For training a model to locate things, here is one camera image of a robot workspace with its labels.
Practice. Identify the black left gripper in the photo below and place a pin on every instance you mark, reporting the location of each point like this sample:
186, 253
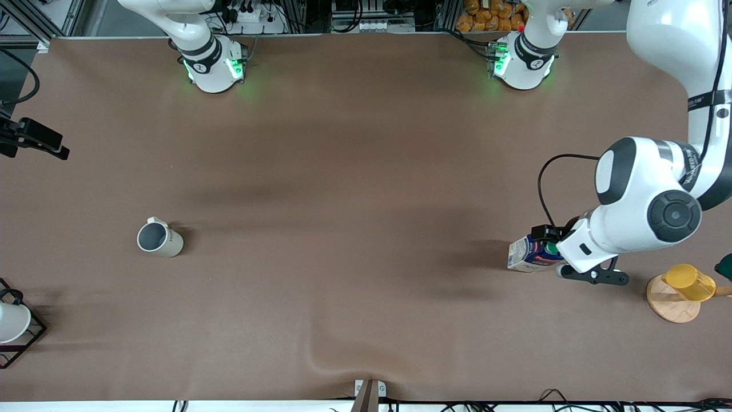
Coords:
557, 234

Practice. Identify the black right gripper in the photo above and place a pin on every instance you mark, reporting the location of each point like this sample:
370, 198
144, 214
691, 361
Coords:
12, 135

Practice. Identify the blue white milk carton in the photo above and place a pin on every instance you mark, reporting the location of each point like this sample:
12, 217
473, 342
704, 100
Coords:
526, 256

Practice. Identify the beige ceramic mug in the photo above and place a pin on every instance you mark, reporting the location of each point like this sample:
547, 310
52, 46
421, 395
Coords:
171, 244

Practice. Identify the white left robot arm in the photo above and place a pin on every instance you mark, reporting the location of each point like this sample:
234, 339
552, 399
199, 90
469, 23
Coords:
629, 194

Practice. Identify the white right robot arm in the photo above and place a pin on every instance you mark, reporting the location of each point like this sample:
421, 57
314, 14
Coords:
211, 71

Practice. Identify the yellow plastic cup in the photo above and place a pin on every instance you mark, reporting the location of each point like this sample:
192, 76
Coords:
689, 283

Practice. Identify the round wooden board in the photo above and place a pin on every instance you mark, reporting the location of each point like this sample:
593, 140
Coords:
666, 307

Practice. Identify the dark green object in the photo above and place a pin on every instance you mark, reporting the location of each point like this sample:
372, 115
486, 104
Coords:
726, 268

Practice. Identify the white bowl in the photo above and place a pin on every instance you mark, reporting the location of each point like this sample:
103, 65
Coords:
11, 323

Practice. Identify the white power strip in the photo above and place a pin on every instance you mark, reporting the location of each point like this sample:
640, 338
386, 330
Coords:
377, 26
251, 17

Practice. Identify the aluminium frame rail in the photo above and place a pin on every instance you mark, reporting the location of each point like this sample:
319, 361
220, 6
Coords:
34, 26

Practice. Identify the grey metal table bracket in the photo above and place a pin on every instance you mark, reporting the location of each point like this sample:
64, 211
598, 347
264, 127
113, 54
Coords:
360, 389

